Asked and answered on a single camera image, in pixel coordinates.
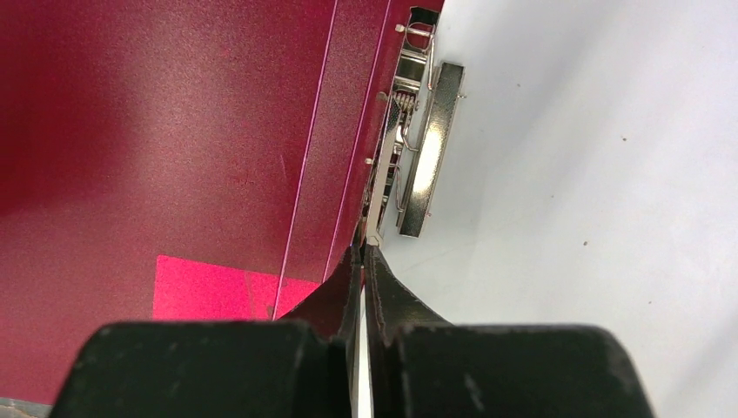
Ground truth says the metal folder clip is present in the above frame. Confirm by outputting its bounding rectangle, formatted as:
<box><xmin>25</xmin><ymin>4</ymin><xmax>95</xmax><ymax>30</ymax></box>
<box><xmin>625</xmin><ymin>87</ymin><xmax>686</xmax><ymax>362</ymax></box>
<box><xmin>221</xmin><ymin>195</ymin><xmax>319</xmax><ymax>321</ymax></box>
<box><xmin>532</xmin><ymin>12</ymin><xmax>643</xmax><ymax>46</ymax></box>
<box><xmin>358</xmin><ymin>3</ymin><xmax>465</xmax><ymax>246</ymax></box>

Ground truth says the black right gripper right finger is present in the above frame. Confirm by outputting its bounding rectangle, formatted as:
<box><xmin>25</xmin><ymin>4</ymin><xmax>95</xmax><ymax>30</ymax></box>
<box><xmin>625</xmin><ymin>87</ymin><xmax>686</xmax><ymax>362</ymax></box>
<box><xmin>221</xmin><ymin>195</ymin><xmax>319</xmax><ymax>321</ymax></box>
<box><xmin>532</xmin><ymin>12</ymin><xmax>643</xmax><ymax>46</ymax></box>
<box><xmin>363</xmin><ymin>246</ymin><xmax>654</xmax><ymax>417</ymax></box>

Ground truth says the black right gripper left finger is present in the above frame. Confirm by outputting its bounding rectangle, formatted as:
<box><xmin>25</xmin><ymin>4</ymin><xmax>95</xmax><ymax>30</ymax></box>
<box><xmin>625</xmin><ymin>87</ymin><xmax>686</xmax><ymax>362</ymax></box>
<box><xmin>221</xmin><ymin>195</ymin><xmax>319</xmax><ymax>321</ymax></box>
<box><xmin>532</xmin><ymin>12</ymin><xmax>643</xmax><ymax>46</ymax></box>
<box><xmin>50</xmin><ymin>245</ymin><xmax>361</xmax><ymax>417</ymax></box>

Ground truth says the red file folder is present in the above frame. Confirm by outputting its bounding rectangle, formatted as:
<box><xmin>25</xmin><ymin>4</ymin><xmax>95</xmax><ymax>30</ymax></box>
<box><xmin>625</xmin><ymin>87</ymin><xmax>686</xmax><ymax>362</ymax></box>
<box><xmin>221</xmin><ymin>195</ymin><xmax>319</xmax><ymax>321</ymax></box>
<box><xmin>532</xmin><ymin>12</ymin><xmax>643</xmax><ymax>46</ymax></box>
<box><xmin>1</xmin><ymin>1</ymin><xmax>443</xmax><ymax>404</ymax></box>

